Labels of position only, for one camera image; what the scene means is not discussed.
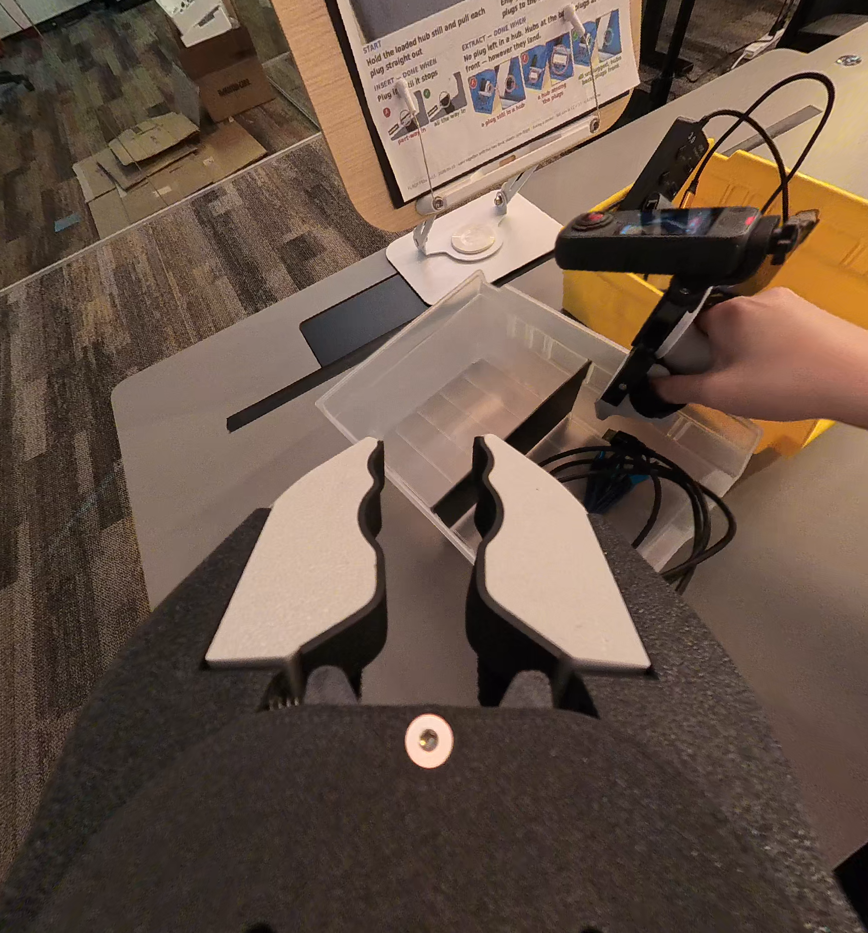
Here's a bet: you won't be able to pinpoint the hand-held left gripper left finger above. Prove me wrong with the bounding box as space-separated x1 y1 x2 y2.
203 436 390 702

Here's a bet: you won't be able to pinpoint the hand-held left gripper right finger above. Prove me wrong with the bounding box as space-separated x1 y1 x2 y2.
470 433 654 695

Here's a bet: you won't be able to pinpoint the yellow plastic bin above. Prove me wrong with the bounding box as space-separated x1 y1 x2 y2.
561 138 868 459

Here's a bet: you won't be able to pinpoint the clear plastic bin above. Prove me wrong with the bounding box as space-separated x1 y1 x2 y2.
316 270 763 574

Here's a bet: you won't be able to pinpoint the black cable with copper plugs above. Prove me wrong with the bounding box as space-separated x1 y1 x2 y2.
685 71 837 242

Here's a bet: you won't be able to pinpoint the black usb hub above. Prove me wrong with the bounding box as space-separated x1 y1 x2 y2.
618 117 713 220

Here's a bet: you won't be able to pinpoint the person's right hand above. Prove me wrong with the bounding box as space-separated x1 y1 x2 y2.
647 286 852 432

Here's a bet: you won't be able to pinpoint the white stand base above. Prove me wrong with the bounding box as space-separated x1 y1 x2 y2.
386 164 565 307

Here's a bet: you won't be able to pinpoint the black plastic divider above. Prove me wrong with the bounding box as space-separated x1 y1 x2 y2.
434 359 593 527

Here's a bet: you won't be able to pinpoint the instruction sheet on stand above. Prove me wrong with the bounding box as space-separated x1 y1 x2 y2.
270 0 642 236

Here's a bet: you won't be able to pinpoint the flattened cardboard sheets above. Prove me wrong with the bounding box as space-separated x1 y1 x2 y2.
73 113 269 240

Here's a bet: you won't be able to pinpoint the brown cardboard box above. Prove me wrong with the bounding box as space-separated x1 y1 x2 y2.
175 22 276 123

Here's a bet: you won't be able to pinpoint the white cardboard box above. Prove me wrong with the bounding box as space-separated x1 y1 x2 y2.
156 0 238 45

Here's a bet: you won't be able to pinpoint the black cable bundle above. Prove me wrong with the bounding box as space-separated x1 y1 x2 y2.
538 430 738 593

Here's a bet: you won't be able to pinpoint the dark desk cable cover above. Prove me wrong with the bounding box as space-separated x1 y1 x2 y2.
299 276 425 367

